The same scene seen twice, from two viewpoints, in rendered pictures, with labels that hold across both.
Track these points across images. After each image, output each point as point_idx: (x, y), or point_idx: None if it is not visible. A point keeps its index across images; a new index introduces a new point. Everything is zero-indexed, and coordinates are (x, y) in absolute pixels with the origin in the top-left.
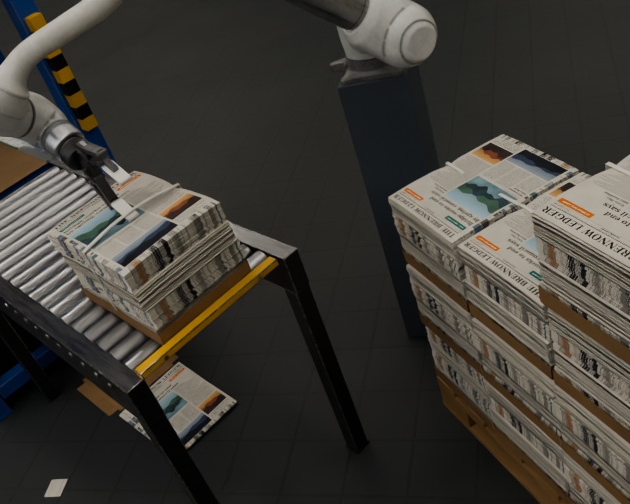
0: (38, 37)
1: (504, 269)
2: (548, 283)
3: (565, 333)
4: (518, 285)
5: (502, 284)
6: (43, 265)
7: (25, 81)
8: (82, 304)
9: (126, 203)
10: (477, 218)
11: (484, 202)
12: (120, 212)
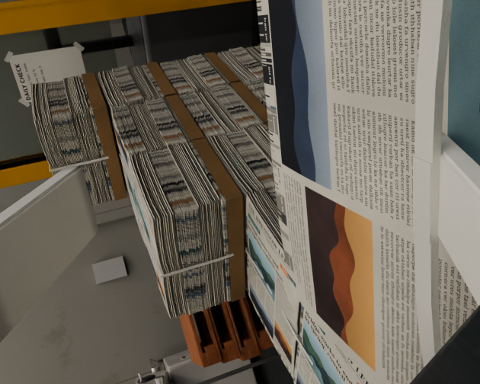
0: None
1: (268, 235)
2: (213, 196)
3: (252, 179)
4: (257, 215)
5: (277, 224)
6: None
7: None
8: None
9: (459, 269)
10: (307, 321)
11: (314, 351)
12: (455, 168)
